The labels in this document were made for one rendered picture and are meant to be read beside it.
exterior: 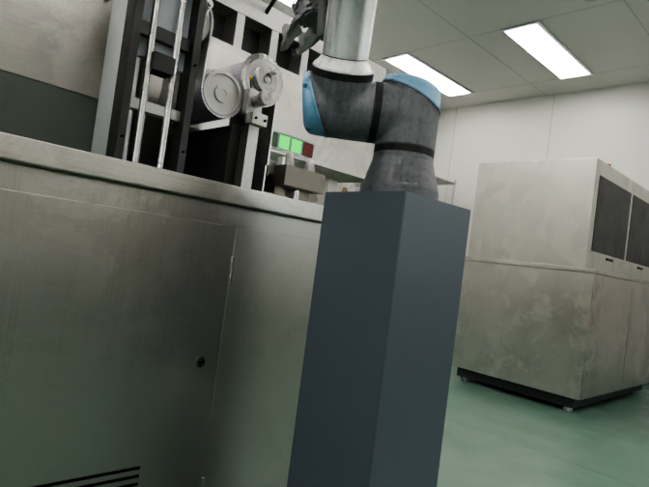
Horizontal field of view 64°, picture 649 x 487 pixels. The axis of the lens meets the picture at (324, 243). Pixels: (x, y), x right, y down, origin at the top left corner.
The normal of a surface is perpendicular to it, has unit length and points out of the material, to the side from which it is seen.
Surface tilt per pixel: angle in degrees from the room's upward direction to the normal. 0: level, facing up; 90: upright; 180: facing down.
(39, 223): 90
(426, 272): 90
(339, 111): 119
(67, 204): 90
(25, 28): 90
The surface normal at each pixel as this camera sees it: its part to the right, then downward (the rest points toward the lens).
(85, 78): 0.69, 0.07
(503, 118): -0.71, -0.11
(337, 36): -0.51, 0.34
